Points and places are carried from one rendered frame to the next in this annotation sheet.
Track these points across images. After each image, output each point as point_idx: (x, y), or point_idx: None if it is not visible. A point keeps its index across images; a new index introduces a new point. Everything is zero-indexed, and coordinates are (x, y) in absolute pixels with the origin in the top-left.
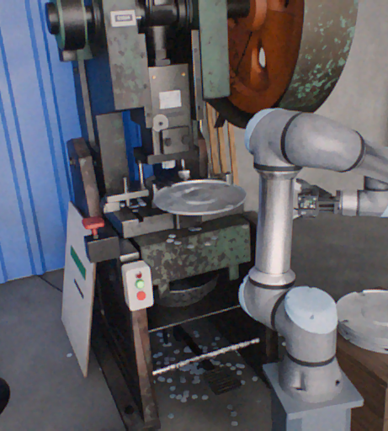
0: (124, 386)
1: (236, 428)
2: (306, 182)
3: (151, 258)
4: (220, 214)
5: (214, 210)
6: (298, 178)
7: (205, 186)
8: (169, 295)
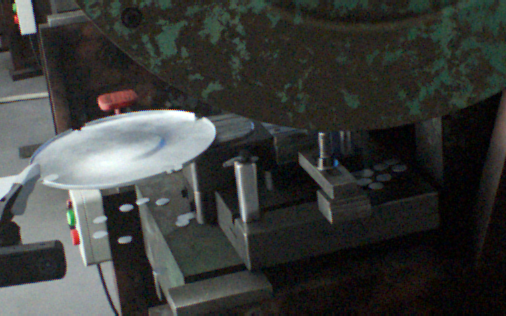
0: None
1: None
2: None
3: (141, 212)
4: (230, 236)
5: (45, 165)
6: (8, 194)
7: (180, 148)
8: (160, 298)
